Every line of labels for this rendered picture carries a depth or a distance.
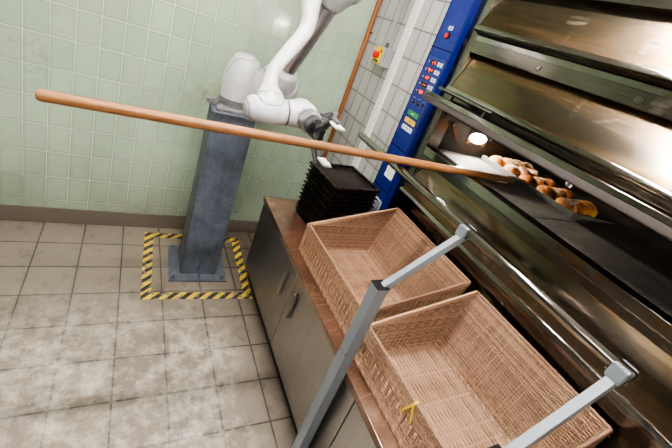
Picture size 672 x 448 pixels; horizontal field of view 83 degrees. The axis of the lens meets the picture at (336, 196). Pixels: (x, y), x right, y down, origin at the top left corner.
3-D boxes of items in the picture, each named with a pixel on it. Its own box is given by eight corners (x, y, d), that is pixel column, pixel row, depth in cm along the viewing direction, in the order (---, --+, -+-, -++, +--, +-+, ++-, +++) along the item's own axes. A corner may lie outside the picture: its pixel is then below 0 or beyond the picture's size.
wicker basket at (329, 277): (378, 249, 204) (399, 206, 193) (443, 332, 161) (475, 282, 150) (296, 248, 179) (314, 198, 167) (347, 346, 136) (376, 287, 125)
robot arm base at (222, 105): (204, 97, 193) (206, 86, 191) (247, 106, 203) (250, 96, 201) (207, 108, 178) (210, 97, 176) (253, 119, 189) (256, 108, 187)
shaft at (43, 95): (33, 102, 89) (33, 89, 88) (36, 98, 91) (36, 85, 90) (510, 184, 172) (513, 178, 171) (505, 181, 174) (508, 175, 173)
